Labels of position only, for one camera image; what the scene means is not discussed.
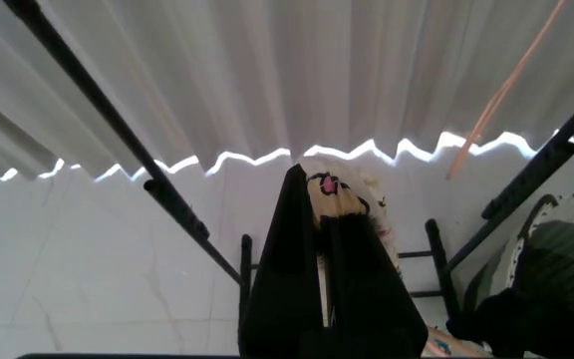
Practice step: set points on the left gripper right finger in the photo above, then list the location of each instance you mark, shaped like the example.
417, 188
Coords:
367, 309

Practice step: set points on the cream printed garment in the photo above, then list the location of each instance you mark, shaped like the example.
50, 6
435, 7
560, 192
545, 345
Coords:
337, 199

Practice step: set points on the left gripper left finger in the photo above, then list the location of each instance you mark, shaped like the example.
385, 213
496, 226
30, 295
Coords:
282, 299

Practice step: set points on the pink clothes hanger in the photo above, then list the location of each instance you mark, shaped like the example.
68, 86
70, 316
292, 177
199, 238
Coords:
498, 97

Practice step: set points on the black clothes rack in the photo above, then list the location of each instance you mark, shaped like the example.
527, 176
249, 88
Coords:
116, 124

